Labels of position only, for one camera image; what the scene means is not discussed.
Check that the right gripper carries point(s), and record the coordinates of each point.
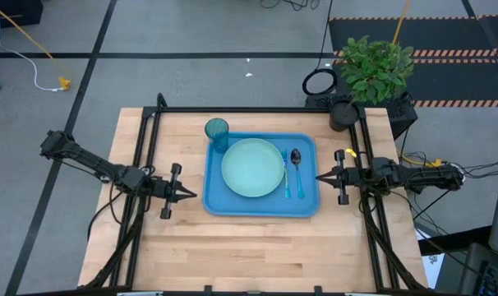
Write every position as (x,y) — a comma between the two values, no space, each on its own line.
(349,177)

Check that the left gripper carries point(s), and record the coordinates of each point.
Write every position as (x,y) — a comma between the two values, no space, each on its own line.
(169,191)

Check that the teal faceted plastic cup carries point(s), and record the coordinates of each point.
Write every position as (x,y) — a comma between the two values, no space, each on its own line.
(216,129)

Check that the mint green plate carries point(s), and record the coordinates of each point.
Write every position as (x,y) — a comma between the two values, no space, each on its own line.
(253,167)

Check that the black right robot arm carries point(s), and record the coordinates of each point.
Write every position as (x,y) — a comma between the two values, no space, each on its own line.
(421,177)

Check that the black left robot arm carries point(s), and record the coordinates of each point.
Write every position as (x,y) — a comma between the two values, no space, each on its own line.
(93,162)

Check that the blue plastic tray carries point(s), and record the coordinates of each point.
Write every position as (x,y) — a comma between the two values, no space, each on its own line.
(257,205)

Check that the yellow tag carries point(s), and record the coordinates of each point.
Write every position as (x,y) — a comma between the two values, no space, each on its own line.
(351,153)

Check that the black plant pot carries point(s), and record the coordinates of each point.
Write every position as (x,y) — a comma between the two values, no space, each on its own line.
(342,117)

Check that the black crate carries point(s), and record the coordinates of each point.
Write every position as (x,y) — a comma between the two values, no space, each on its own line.
(401,115)

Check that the green leafy plant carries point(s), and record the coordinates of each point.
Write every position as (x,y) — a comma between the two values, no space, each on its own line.
(376,70)

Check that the white paper sheet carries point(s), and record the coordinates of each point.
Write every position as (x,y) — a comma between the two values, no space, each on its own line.
(432,267)

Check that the black desk edge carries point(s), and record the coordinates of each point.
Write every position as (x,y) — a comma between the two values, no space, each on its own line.
(454,238)

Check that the black hazard-striped floor mat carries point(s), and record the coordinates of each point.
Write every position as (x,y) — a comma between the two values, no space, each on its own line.
(438,37)

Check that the dark keyboard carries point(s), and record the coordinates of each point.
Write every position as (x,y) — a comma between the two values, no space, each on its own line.
(495,281)

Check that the black box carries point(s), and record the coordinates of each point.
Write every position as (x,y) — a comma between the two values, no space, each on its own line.
(10,10)

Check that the black metal table frame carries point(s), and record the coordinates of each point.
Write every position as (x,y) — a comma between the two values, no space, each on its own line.
(253,109)

